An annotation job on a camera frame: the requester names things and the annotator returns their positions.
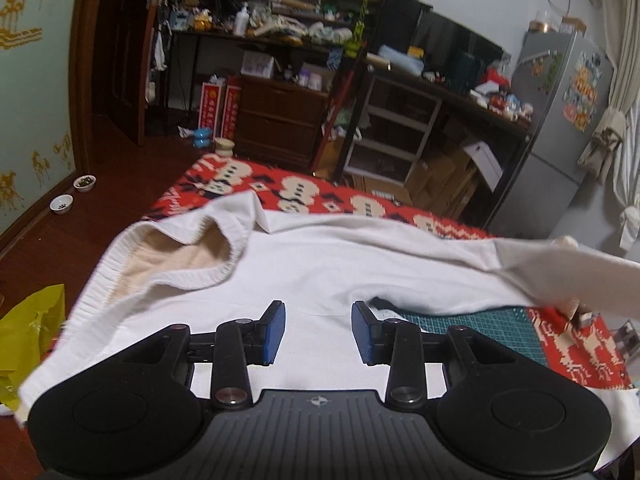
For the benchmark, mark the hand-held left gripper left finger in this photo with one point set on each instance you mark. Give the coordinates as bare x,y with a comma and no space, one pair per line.
272,332

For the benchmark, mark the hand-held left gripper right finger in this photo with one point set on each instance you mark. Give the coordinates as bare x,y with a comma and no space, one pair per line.
365,332

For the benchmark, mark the green cutting mat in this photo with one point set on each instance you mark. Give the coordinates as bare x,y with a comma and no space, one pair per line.
475,330

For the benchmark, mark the red patterned blanket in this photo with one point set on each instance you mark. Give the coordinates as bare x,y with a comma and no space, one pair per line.
330,195

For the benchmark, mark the upright folded cardboard boxes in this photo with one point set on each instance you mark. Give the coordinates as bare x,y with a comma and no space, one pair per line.
440,175

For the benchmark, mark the white pet bowl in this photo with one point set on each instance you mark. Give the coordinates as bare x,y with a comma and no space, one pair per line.
225,146

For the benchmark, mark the blue pet bowl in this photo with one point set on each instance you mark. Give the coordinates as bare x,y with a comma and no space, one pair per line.
201,137

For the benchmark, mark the wooden drawer cabinet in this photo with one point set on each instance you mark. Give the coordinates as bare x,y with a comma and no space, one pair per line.
280,125

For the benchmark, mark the white cardboard box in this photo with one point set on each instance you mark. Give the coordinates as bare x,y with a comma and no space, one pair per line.
482,160

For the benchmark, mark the red pole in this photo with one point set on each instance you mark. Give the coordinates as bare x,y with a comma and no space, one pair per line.
336,120

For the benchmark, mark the red sign box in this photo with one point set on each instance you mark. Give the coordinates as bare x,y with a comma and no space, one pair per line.
211,105
231,110

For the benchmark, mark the grey refrigerator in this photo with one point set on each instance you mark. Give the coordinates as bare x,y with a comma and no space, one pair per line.
540,170

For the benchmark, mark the pet bowl with kibble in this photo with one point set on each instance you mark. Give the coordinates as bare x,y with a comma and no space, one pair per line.
85,183

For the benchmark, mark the yellow plastic bag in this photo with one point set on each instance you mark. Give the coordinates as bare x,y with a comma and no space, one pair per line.
30,325

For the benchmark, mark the white paw print bowl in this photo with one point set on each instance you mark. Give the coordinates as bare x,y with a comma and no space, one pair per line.
61,205

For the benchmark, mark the white plastic drawer unit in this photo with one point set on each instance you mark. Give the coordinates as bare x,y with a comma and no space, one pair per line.
407,87

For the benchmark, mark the cluster of small figurines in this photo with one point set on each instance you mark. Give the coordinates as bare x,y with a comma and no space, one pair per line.
505,105

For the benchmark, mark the white printed carton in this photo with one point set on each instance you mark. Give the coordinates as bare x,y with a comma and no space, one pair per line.
257,65

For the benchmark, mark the light blue pouch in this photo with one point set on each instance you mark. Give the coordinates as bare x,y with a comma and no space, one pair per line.
400,59

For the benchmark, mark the dark green kettle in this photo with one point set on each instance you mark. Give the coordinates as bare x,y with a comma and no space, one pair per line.
462,72

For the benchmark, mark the black shelf desk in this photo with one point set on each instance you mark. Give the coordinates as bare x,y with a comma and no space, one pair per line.
260,40

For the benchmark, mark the beige tied curtain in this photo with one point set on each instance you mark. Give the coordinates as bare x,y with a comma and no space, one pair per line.
602,145

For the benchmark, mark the black monitor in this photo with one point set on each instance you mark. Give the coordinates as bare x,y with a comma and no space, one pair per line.
450,40

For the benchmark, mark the black computer case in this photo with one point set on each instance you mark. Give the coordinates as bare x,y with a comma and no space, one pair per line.
400,25

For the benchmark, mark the wooden door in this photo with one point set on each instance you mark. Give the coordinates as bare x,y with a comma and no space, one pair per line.
125,60

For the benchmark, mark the white pump bottle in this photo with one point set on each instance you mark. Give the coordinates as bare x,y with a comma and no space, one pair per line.
241,20

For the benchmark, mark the cluster of fridge magnets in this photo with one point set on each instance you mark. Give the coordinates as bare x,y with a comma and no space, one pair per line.
582,92

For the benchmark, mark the glass jar gold band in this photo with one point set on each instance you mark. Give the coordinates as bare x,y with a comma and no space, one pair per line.
544,21

